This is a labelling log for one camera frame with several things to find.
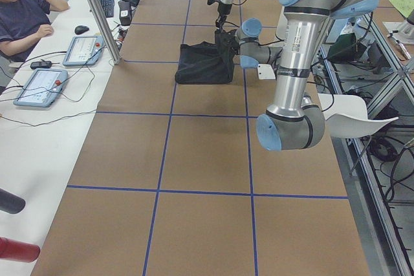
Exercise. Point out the black device with label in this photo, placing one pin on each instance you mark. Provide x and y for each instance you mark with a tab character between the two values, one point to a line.
125	13

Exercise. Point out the aluminium frame post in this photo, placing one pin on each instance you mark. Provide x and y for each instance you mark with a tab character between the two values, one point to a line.
104	29

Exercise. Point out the far teach pendant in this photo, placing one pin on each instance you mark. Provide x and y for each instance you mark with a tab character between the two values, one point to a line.
83	50

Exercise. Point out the teach pendant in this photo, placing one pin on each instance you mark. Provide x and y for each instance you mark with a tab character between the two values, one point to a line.
42	88
83	50

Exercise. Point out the red cylinder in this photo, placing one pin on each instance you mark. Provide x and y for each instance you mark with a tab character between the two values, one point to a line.
15	250

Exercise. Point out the black keyboard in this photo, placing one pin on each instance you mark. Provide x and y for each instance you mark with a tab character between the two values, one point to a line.
108	7

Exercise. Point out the black graphic t-shirt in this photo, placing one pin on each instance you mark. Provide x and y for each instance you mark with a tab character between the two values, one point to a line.
208	63

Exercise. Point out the white chair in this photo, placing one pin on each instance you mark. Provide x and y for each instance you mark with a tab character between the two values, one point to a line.
346	116

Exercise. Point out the near teach pendant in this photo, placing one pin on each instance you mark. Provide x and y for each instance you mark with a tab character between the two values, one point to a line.
42	88

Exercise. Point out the black computer mouse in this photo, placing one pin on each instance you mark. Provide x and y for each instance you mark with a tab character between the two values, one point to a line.
81	29

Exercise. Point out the black handheld remote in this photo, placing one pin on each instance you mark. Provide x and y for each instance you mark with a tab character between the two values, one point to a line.
41	65

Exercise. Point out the dark grey cylinder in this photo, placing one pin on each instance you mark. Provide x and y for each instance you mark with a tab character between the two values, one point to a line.
11	203

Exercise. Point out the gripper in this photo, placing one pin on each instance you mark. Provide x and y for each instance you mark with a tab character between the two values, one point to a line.
222	10

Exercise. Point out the seated person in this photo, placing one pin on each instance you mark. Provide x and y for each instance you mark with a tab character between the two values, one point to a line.
24	23

